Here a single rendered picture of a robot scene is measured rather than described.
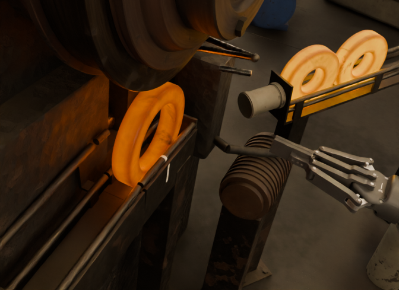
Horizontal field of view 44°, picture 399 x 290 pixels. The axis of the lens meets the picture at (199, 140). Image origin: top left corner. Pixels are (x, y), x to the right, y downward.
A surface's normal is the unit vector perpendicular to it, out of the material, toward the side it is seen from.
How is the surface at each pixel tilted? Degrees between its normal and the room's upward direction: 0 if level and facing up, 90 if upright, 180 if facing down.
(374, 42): 90
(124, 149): 72
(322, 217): 0
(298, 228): 0
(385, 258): 90
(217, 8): 90
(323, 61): 90
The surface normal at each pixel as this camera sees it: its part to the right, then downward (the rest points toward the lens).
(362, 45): 0.50, 0.60
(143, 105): -0.07, -0.46
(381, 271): -0.73, 0.35
